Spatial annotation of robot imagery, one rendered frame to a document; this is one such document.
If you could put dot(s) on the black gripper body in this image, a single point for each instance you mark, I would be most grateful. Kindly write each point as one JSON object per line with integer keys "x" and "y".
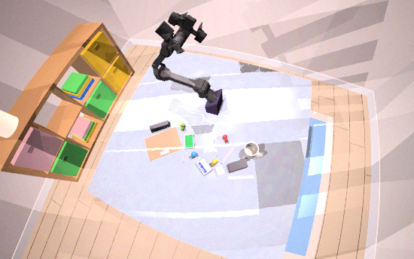
{"x": 173, "y": 20}

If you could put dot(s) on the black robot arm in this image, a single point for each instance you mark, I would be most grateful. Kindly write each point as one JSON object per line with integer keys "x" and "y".
{"x": 174, "y": 43}

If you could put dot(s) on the grey mug with tan handle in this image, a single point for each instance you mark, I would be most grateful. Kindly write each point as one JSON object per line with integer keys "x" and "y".
{"x": 251, "y": 150}

